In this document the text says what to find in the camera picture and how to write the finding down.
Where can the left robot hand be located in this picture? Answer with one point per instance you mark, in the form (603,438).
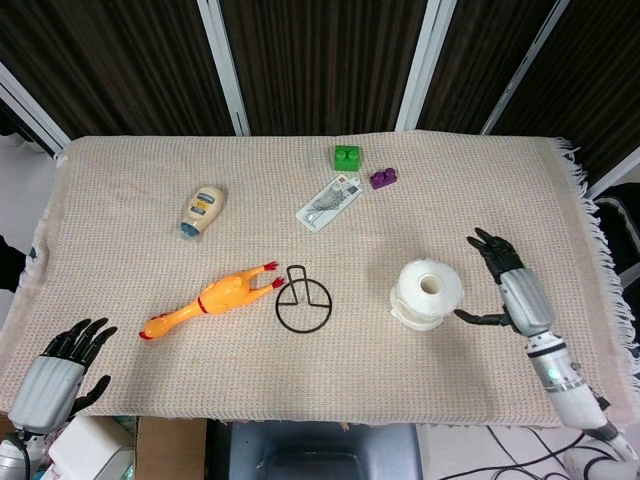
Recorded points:
(47,390)

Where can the purple plastic building block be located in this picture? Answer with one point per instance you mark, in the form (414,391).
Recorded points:
(382,180)

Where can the brown cardboard box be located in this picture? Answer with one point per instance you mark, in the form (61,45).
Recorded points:
(170,450)

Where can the flat white printed packet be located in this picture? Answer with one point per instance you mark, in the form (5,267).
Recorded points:
(327,205)

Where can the orange rubber chicken toy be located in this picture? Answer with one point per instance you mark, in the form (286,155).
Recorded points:
(225,295)

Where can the beige woven tablecloth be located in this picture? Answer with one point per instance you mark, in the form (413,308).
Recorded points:
(400,375)

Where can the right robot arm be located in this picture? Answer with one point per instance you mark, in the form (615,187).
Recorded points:
(570,395)

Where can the black chair with white trim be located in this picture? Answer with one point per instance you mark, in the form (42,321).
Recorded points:
(620,230)

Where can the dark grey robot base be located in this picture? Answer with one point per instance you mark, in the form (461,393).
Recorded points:
(325,450)

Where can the green plastic building block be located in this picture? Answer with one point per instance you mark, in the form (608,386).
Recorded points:
(346,160)

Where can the white plastic box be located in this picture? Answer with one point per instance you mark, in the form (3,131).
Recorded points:
(90,450)

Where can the mayonnaise squeeze bottle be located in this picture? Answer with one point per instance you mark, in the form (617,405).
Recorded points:
(204,207)

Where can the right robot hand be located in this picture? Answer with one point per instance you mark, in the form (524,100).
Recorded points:
(525,300)

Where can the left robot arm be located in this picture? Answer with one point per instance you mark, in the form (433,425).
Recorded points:
(10,455)

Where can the white partition post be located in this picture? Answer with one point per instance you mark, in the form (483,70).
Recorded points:
(525,70)
(617,172)
(225,70)
(419,70)
(35,115)

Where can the white tape roll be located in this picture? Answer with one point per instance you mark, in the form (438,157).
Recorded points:
(415,290)

